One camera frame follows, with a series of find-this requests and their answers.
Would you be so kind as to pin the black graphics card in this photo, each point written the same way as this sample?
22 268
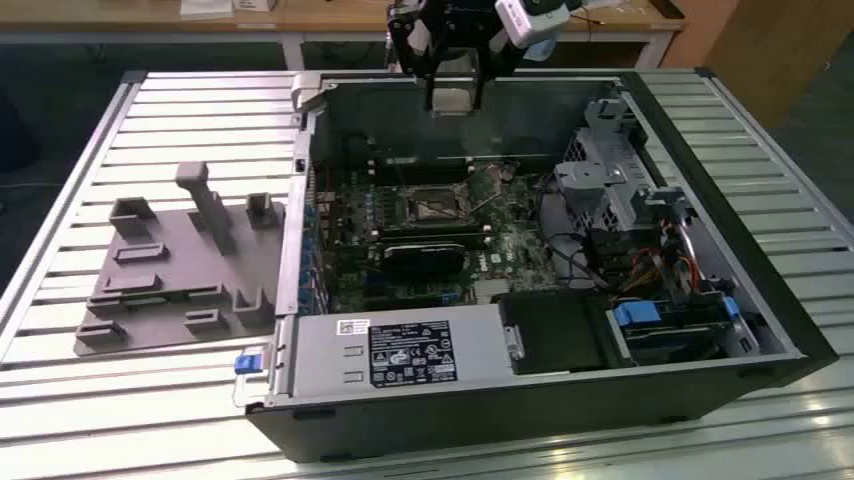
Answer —
423 257

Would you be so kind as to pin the green motherboard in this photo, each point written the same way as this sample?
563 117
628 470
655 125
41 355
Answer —
513 250

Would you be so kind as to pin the hard disk in blue carrier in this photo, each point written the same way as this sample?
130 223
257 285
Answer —
633 312

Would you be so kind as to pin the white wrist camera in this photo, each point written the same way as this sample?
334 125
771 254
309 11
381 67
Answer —
527 20

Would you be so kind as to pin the blue case latch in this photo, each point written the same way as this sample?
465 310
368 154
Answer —
248 363

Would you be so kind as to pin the black open PC case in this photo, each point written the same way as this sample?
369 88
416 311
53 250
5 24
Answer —
467 425

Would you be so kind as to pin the black disk bay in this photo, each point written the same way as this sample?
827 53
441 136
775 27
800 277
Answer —
560 330

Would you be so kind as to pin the small white box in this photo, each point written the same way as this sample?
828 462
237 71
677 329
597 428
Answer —
256 4

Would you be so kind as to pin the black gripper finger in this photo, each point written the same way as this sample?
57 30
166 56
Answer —
408 40
500 57

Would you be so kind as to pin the silver chipset heatsink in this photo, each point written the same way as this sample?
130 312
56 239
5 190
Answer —
492 290

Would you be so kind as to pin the CPU socket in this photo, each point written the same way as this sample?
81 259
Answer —
433 202

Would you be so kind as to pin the wooden cabinet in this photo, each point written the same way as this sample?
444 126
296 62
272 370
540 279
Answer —
767 50

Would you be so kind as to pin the metal locking lever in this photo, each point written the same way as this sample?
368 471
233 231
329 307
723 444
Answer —
483 201

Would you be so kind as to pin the grey parts rack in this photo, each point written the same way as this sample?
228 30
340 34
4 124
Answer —
173 270

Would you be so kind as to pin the silver power supply unit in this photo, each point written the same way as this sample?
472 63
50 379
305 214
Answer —
320 360

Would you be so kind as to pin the grey metal drive cage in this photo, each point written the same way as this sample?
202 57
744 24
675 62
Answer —
593 175

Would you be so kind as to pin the wooden desk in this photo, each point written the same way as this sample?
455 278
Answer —
320 15

